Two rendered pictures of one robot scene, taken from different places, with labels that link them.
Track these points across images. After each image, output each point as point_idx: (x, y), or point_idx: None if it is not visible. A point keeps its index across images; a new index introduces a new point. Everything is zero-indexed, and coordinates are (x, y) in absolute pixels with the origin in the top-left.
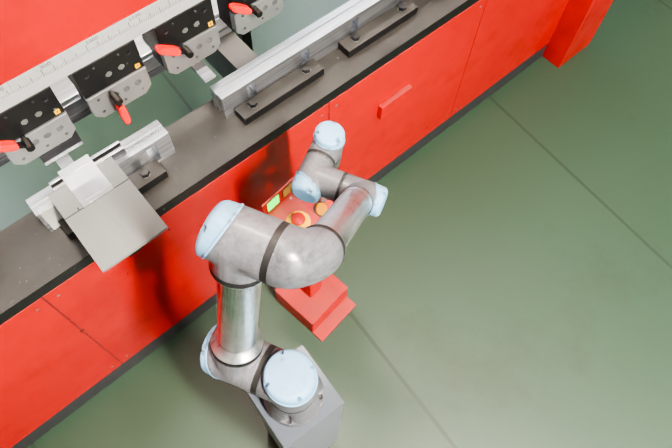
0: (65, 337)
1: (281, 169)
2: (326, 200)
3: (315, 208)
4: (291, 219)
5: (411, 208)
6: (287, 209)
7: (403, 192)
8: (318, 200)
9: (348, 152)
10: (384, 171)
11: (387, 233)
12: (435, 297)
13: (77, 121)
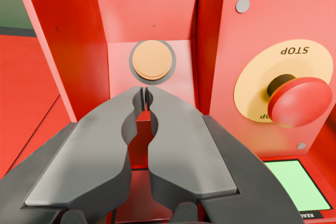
0: None
1: (136, 149)
2: (151, 87)
3: (166, 73)
4: (317, 118)
5: None
6: (255, 134)
7: None
8: (264, 165)
9: (24, 85)
10: (13, 31)
11: None
12: None
13: None
